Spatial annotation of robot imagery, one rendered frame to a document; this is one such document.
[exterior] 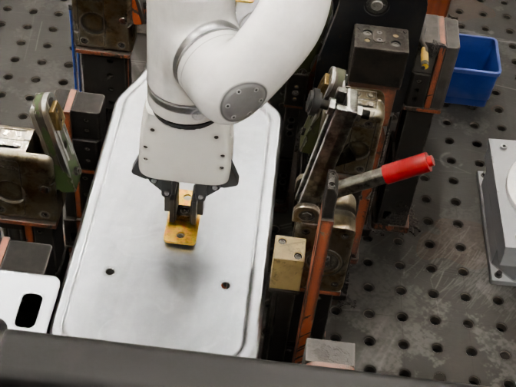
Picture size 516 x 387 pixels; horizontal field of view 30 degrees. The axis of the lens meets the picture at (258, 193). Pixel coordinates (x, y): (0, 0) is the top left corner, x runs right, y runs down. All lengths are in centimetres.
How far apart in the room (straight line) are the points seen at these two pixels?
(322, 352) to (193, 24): 32
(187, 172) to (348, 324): 48
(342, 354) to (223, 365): 44
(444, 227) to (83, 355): 127
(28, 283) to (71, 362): 73
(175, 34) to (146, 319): 32
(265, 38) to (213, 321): 34
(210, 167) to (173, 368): 69
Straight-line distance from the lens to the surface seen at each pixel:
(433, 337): 146
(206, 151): 102
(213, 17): 90
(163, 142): 102
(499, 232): 153
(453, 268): 155
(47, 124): 112
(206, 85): 86
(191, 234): 111
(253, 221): 114
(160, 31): 91
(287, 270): 104
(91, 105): 130
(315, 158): 103
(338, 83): 119
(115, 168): 120
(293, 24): 86
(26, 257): 114
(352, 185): 106
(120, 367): 36
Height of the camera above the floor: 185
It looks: 46 degrees down
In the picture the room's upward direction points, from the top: 7 degrees clockwise
